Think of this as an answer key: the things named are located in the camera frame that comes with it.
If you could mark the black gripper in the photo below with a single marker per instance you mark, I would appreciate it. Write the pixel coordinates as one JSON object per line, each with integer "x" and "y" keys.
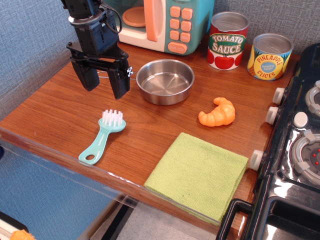
{"x": 98, "y": 38}

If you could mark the orange toy croissant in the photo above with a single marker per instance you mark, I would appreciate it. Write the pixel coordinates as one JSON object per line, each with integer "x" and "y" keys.
{"x": 223, "y": 114}

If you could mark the teal toy microwave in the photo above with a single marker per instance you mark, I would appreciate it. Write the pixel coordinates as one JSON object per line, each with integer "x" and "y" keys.
{"x": 168, "y": 26}

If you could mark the teal dish brush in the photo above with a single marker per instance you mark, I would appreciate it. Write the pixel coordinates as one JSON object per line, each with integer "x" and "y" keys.
{"x": 112, "y": 121}

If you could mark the clear acrylic edge guard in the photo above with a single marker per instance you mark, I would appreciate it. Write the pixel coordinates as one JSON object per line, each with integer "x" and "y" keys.
{"x": 109, "y": 179}

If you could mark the tomato sauce can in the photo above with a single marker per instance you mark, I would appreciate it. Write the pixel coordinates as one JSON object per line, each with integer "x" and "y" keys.
{"x": 227, "y": 38}

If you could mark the green folded cloth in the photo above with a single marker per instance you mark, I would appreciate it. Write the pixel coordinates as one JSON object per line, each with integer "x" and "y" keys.
{"x": 198, "y": 177}

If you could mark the pineapple slices can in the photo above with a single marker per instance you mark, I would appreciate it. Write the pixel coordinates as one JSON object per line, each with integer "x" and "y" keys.
{"x": 269, "y": 56}

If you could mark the white stove knob middle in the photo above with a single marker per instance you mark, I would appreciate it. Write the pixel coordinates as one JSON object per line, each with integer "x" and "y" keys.
{"x": 271, "y": 115}

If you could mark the white stove knob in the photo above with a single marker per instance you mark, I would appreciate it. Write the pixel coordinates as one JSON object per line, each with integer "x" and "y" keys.
{"x": 256, "y": 159}
{"x": 271, "y": 115}
{"x": 278, "y": 95}

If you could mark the white stove knob bottom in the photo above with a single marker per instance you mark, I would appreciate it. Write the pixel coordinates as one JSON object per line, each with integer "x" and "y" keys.
{"x": 256, "y": 159}

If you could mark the white stove knob top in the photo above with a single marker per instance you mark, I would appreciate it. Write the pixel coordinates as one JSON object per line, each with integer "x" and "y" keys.
{"x": 278, "y": 95}

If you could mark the orange fuzzy object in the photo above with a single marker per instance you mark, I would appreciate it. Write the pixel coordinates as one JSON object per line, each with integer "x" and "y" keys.
{"x": 21, "y": 235}

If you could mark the black toy stove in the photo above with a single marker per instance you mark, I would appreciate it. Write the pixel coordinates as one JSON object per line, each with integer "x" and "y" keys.
{"x": 286, "y": 203}

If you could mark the steel pan with wire handle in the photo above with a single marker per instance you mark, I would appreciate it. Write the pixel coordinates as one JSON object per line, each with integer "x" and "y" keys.
{"x": 162, "y": 82}

